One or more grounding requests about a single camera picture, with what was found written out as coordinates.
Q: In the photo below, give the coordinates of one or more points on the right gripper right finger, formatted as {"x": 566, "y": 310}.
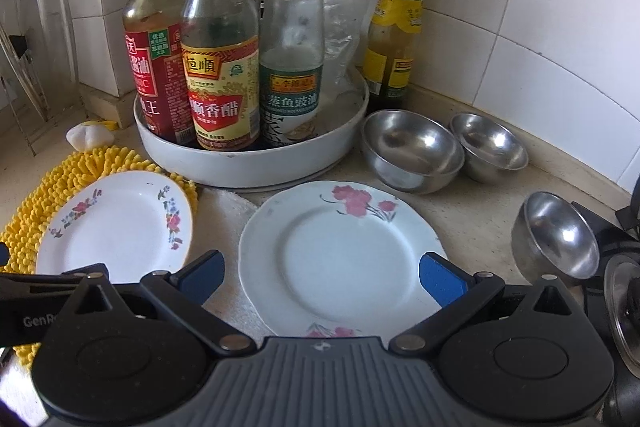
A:
{"x": 462, "y": 298}

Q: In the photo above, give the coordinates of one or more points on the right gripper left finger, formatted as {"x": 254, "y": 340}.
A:
{"x": 179, "y": 298}

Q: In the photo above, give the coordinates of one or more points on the small floral white plate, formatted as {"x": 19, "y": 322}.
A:
{"x": 133, "y": 222}

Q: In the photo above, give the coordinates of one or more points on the steel bowl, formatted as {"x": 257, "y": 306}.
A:
{"x": 410, "y": 152}
{"x": 493, "y": 154}
{"x": 550, "y": 237}

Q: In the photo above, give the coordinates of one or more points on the large floral white plate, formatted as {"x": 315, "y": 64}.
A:
{"x": 337, "y": 259}

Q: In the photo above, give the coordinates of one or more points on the yellow chenille cloth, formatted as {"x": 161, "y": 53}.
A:
{"x": 23, "y": 232}

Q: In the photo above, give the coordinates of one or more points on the white towel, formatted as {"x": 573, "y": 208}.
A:
{"x": 219, "y": 223}

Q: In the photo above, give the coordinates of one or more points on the black gas stove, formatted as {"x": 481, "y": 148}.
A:
{"x": 611, "y": 302}

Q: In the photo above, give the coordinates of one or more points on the white round turntable tray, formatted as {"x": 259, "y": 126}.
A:
{"x": 341, "y": 111}

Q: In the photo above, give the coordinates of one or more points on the garlic bulb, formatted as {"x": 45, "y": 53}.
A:
{"x": 88, "y": 135}

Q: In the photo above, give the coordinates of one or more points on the green yellow label oil bottle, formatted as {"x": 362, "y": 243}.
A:
{"x": 388, "y": 60}

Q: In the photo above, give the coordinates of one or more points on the purple label fish sauce bottle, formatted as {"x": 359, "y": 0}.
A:
{"x": 291, "y": 58}

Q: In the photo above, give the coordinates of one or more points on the yellow cap vinegar bottle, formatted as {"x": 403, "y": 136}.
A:
{"x": 219, "y": 42}

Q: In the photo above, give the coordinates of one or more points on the glass pot lid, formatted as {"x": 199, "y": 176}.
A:
{"x": 47, "y": 21}

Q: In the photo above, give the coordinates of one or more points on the red label soy sauce bottle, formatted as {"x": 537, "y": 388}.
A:
{"x": 153, "y": 43}

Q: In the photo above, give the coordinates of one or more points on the wire dish rack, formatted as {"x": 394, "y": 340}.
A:
{"x": 19, "y": 88}

